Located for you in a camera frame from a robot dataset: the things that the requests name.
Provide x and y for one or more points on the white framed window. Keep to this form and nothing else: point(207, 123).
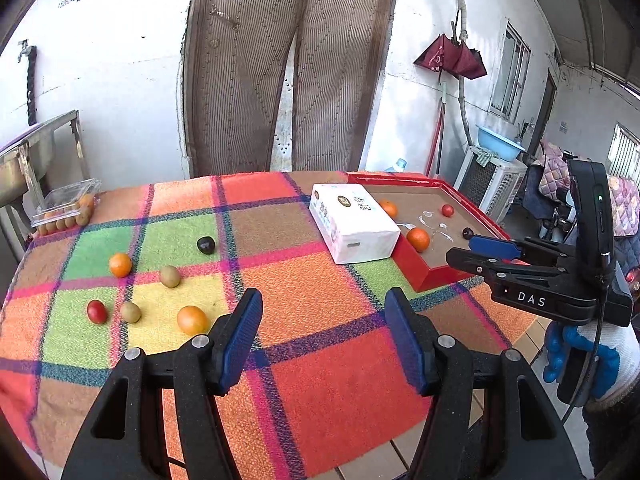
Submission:
point(622, 150)
point(510, 75)

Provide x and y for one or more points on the blue plastic basin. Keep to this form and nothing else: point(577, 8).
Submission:
point(495, 140)

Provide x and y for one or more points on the brown quilted door curtain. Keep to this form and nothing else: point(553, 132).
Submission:
point(235, 85)

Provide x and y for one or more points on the colourful plaid blanket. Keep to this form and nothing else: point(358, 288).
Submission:
point(325, 385)

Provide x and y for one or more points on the red tomato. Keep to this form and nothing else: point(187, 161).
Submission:
point(447, 209)
point(96, 311)

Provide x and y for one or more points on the brown kiwi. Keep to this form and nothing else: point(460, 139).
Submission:
point(170, 276)
point(130, 312)

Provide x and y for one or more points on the plastic water bottle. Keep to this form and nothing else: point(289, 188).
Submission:
point(400, 164)

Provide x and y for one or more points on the white air conditioner unit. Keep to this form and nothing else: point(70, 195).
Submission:
point(500, 185)

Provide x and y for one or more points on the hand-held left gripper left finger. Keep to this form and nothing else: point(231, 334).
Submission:
point(240, 340)

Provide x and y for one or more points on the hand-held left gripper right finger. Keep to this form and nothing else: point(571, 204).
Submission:
point(407, 345)

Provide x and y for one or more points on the large orange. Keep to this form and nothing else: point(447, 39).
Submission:
point(418, 239)

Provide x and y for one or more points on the person's right forearm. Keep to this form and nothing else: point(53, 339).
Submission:
point(615, 440)

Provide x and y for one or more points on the person's right hand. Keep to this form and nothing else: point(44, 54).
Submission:
point(612, 360)

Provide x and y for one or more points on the red folded umbrella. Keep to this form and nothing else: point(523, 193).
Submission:
point(440, 57)

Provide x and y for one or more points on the parked scooter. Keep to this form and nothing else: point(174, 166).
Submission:
point(537, 195)

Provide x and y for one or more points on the wall faucet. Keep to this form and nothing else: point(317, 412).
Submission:
point(22, 50)

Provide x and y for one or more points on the green checked cloth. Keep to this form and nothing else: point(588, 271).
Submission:
point(487, 156)

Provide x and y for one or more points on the brown door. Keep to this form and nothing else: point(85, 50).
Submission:
point(547, 110)

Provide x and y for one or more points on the clear plastic clamshell container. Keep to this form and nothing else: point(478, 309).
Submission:
point(65, 200)

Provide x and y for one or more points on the dark plum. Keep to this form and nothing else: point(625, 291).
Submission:
point(205, 245)
point(467, 233)

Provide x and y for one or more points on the pale tree branch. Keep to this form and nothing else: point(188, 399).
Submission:
point(462, 5)

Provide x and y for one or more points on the white tissue pack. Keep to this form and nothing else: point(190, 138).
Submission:
point(360, 240)

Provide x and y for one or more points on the small yellowish orange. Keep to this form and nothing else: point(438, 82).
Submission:
point(192, 319)

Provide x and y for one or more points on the red cardboard box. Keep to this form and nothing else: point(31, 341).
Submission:
point(430, 275)

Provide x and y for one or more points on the pink quilted cover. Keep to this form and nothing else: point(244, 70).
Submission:
point(552, 157)
point(624, 205)

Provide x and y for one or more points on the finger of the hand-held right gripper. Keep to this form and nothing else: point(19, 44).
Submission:
point(492, 246)
point(480, 264)

